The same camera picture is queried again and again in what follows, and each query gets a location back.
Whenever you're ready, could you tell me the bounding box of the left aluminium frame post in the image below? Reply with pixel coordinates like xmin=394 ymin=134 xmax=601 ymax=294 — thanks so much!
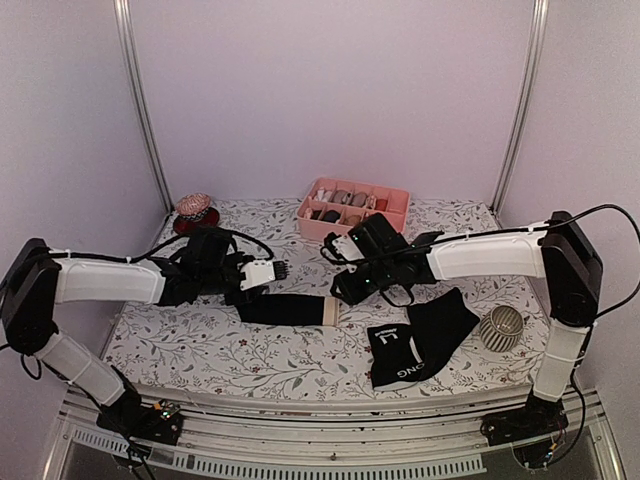
xmin=113 ymin=0 xmax=173 ymax=213

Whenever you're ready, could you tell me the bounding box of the striped round cup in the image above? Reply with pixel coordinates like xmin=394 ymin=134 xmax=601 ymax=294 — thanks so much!
xmin=479 ymin=305 xmax=524 ymax=353

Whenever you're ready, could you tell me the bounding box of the aluminium frame post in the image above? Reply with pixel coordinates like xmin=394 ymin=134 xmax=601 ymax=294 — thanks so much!
xmin=113 ymin=0 xmax=173 ymax=213
xmin=490 ymin=0 xmax=549 ymax=216

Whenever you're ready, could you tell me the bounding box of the black underwear beige waistband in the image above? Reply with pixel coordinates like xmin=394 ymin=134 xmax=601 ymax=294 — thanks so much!
xmin=236 ymin=294 xmax=339 ymax=327

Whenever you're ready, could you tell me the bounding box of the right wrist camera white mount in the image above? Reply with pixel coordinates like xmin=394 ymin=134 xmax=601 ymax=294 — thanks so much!
xmin=321 ymin=232 xmax=364 ymax=265

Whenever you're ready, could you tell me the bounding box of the red patterned pincushion on saucer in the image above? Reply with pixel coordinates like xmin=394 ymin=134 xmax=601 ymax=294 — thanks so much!
xmin=173 ymin=193 xmax=220 ymax=234

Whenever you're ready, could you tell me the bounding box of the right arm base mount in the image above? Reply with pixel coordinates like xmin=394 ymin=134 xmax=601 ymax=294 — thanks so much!
xmin=480 ymin=393 xmax=569 ymax=446

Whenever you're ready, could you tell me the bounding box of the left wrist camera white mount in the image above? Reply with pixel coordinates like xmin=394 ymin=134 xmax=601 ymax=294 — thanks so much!
xmin=239 ymin=260 xmax=289 ymax=291

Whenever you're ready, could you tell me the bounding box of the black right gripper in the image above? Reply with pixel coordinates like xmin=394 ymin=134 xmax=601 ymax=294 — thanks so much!
xmin=331 ymin=256 xmax=396 ymax=305

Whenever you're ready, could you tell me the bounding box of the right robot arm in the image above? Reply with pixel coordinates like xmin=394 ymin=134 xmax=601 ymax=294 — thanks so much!
xmin=323 ymin=205 xmax=607 ymax=436

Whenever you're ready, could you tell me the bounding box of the floral patterned table mat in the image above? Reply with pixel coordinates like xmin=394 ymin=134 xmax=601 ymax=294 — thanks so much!
xmin=104 ymin=199 xmax=548 ymax=404

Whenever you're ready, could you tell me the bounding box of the right aluminium frame post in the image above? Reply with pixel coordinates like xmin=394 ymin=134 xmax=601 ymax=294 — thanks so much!
xmin=490 ymin=0 xmax=549 ymax=216

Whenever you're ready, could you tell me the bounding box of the aluminium front rail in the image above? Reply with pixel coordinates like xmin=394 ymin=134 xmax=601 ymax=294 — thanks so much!
xmin=47 ymin=384 xmax=626 ymax=480

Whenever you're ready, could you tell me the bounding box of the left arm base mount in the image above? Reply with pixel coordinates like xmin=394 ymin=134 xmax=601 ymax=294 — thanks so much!
xmin=96 ymin=391 xmax=184 ymax=446

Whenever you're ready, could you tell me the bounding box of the pink divided storage box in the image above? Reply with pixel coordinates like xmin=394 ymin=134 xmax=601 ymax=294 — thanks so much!
xmin=296 ymin=178 xmax=410 ymax=242

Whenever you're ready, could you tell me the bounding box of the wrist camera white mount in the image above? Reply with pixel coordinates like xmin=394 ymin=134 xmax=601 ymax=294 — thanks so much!
xmin=321 ymin=232 xmax=364 ymax=265
xmin=239 ymin=260 xmax=289 ymax=291

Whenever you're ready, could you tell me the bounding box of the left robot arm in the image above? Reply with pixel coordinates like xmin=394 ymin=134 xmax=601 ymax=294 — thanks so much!
xmin=1 ymin=228 xmax=277 ymax=434

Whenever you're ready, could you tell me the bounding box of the black underwear white lettering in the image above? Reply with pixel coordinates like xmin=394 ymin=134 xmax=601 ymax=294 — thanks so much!
xmin=367 ymin=288 xmax=479 ymax=392

